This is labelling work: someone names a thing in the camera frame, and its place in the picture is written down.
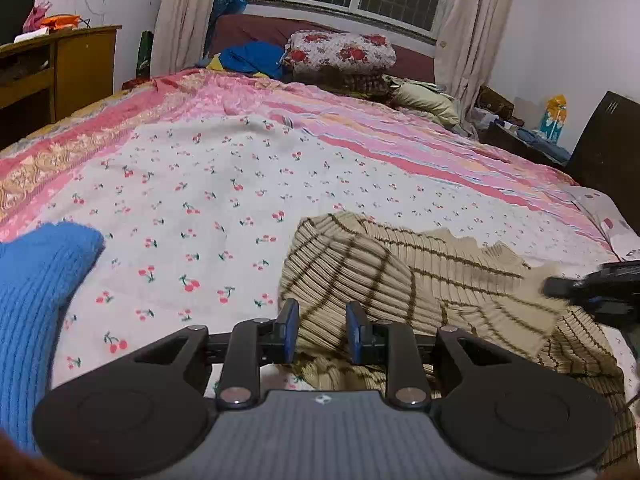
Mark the pale green pillow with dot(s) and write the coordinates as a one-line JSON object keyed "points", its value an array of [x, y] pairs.
{"points": [[420, 98]]}

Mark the dark bedside table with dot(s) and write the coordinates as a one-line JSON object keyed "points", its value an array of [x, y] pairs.
{"points": [[492, 117]]}

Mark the dark wooden headboard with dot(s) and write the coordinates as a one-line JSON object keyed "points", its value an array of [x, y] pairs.
{"points": [[607, 155]]}

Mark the beige right curtain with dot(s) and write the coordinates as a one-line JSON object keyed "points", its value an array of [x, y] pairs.
{"points": [[467, 42]]}

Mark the maroon bench cushion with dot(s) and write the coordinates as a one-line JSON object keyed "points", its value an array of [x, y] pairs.
{"points": [[236, 29]]}

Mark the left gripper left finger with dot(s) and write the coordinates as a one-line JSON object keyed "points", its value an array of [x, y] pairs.
{"points": [[251, 345]]}

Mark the blue and yellow clothing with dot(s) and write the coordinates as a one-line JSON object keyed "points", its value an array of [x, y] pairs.
{"points": [[252, 58]]}

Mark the blue knit folded garment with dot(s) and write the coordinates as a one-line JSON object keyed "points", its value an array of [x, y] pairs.
{"points": [[40, 272]]}

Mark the pink striped blanket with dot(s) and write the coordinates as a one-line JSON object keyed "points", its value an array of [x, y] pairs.
{"points": [[412, 143]]}

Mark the beige left curtain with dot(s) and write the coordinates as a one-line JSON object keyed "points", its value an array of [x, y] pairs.
{"points": [[179, 35]]}

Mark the beige striped ribbed sweater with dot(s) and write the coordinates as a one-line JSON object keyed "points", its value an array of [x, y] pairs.
{"points": [[429, 279]]}

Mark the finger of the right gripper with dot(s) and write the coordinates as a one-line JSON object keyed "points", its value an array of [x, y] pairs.
{"points": [[610, 295]]}

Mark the orange object on desk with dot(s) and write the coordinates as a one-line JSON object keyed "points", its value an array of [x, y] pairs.
{"points": [[60, 21]]}

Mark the wooden desk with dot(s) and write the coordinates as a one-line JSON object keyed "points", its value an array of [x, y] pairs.
{"points": [[46, 79]]}

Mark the red floral pillow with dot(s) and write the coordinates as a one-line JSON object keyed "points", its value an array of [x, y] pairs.
{"points": [[315, 52]]}

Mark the white floral pillowcase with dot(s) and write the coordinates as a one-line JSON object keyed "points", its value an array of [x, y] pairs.
{"points": [[604, 214]]}

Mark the beige curtain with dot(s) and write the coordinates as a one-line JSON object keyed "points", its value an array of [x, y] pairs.
{"points": [[179, 35], [467, 42]]}

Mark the cherry print bed sheet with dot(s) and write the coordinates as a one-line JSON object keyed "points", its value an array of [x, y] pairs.
{"points": [[198, 217]]}

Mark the blue plastic bag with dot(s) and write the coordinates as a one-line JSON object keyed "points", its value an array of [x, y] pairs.
{"points": [[220, 8]]}

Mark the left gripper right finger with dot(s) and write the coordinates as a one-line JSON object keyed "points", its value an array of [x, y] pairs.
{"points": [[392, 346]]}

